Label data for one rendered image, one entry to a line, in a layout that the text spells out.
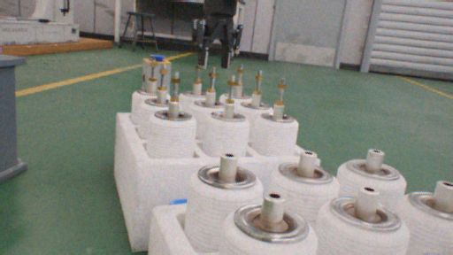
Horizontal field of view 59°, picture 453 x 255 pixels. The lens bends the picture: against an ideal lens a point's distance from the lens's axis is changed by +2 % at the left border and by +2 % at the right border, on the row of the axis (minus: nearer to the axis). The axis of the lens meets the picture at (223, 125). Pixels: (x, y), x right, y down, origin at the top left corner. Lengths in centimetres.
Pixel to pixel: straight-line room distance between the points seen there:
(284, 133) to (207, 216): 40
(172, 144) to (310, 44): 511
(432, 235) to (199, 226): 27
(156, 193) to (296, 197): 32
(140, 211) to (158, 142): 13
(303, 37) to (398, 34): 124
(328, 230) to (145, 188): 39
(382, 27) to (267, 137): 509
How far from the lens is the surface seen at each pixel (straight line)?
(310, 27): 578
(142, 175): 73
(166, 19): 604
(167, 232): 51
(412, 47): 597
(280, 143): 84
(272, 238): 38
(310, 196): 52
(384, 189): 60
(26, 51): 370
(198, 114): 89
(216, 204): 47
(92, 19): 647
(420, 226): 52
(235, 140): 79
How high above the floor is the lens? 44
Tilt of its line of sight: 14 degrees down
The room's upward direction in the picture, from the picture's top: 6 degrees clockwise
